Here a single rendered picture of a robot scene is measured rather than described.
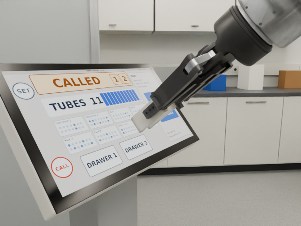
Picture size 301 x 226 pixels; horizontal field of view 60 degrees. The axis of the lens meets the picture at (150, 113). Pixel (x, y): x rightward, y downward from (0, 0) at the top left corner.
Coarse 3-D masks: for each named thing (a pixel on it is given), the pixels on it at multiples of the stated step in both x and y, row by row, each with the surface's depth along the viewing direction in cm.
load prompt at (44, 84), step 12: (96, 72) 68; (108, 72) 72; (120, 72) 75; (36, 84) 54; (48, 84) 56; (60, 84) 58; (72, 84) 60; (84, 84) 63; (96, 84) 66; (108, 84) 69; (120, 84) 72; (132, 84) 76
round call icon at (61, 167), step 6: (60, 156) 48; (66, 156) 48; (48, 162) 46; (54, 162) 46; (60, 162) 47; (66, 162) 48; (54, 168) 46; (60, 168) 46; (66, 168) 47; (72, 168) 48; (54, 174) 45; (60, 174) 46; (66, 174) 46; (72, 174) 47; (60, 180) 45
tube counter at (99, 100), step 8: (88, 96) 61; (96, 96) 63; (104, 96) 65; (112, 96) 67; (120, 96) 69; (128, 96) 71; (136, 96) 74; (96, 104) 61; (104, 104) 63; (112, 104) 65
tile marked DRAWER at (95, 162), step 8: (112, 144) 58; (96, 152) 54; (104, 152) 55; (112, 152) 56; (88, 160) 51; (96, 160) 52; (104, 160) 54; (112, 160) 55; (120, 160) 57; (88, 168) 50; (96, 168) 51; (104, 168) 53
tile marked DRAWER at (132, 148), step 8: (136, 136) 64; (144, 136) 66; (120, 144) 59; (128, 144) 61; (136, 144) 62; (144, 144) 64; (128, 152) 59; (136, 152) 61; (144, 152) 63; (128, 160) 58
